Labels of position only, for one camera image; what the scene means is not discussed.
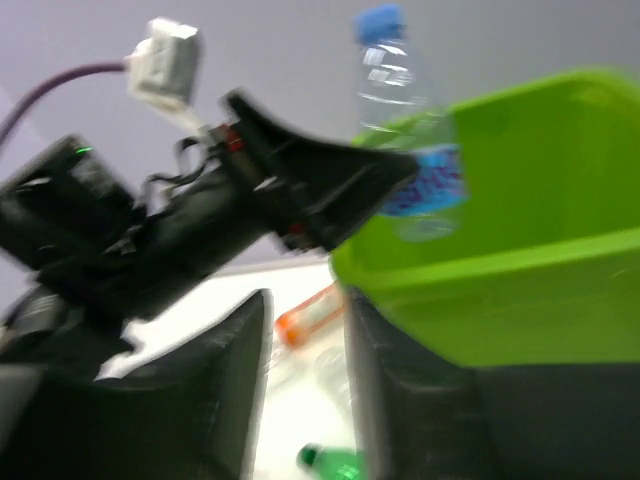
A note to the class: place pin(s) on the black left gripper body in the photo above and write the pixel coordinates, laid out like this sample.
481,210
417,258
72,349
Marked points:
209,224

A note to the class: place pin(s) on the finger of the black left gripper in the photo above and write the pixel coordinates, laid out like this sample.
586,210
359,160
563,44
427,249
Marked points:
313,194

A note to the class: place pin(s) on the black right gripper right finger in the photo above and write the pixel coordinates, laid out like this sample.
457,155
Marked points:
420,416

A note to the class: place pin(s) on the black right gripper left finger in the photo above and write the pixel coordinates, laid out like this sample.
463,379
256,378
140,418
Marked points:
191,413

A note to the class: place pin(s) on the crushed green plastic bottle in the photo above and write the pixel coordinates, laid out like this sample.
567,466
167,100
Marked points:
331,463

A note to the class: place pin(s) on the clear bottle blue cap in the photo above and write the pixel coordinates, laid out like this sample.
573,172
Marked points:
399,109

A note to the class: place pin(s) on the clear bottle without label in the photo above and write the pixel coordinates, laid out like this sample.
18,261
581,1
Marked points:
329,371

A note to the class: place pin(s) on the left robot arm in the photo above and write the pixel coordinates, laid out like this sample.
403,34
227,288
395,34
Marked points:
92,244

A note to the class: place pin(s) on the green plastic bin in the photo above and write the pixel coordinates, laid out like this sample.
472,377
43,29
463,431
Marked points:
544,265

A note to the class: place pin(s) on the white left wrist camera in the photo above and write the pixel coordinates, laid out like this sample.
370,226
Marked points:
162,68

